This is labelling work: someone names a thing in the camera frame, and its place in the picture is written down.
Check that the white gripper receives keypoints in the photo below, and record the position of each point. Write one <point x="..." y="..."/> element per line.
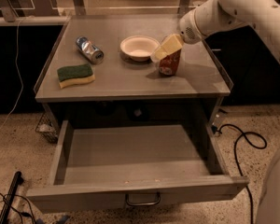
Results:
<point x="188" y="27"/>

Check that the red coke can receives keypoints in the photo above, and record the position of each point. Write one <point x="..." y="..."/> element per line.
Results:
<point x="169" y="65"/>

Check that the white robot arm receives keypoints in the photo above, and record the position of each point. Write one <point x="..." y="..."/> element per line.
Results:
<point x="223" y="15"/>

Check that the silver blue soda can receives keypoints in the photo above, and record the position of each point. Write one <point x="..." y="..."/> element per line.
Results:
<point x="89" y="50"/>

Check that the open grey top drawer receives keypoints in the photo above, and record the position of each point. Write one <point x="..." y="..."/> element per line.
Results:
<point x="94" y="167"/>

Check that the white paper bowl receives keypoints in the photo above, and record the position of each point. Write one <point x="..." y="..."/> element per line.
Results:
<point x="139" y="47"/>

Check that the grey metal cabinet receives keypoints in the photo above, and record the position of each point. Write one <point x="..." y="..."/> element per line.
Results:
<point x="199" y="75"/>

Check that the green yellow sponge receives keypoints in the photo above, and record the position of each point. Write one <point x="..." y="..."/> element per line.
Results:
<point x="75" y="75"/>

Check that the black bar on floor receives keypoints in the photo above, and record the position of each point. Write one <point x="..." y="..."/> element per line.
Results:
<point x="9" y="197"/>

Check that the wire mesh basket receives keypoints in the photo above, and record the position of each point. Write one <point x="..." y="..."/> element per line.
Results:
<point x="45" y="128"/>

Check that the metal drawer handle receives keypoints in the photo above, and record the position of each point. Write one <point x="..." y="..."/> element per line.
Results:
<point x="142" y="199"/>

